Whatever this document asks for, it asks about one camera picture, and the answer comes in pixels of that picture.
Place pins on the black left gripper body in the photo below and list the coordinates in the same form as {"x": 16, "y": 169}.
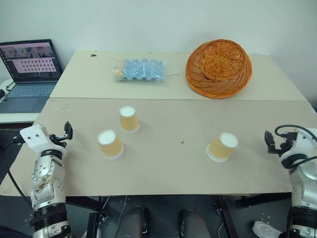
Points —
{"x": 59, "y": 138}

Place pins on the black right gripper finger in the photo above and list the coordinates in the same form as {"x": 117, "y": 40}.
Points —
{"x": 272, "y": 149}
{"x": 269, "y": 138}

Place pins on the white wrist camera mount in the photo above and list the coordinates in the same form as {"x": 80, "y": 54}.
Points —
{"x": 34, "y": 137}
{"x": 305, "y": 143}

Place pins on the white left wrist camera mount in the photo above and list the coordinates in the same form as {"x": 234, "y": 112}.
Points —
{"x": 34, "y": 137}

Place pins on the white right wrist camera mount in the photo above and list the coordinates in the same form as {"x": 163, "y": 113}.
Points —
{"x": 305, "y": 143}

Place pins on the grey open laptop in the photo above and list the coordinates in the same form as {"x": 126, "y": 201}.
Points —
{"x": 29, "y": 74}

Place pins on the dark rounded shape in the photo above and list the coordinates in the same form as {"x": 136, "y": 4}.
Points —
{"x": 194, "y": 224}
{"x": 135, "y": 223}

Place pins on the orange egg in bag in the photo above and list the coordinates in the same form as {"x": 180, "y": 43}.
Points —
{"x": 118, "y": 75}

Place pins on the black computer mouse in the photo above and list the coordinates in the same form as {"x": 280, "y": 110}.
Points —
{"x": 1, "y": 93}

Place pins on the white shoe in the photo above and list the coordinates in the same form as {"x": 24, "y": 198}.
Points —
{"x": 266, "y": 229}

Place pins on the tan paper cup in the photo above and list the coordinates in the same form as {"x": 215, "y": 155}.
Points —
{"x": 128, "y": 120}
{"x": 221, "y": 147}
{"x": 110, "y": 146}

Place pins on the blue egg tray in bag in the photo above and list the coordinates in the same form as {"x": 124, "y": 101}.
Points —
{"x": 171, "y": 69}

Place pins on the orange wicker basket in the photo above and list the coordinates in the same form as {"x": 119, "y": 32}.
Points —
{"x": 218, "y": 69}

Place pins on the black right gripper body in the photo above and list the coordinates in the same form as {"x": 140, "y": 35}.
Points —
{"x": 284, "y": 145}

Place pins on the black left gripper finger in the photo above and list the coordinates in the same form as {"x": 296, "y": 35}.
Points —
{"x": 71, "y": 134}
{"x": 67, "y": 126}

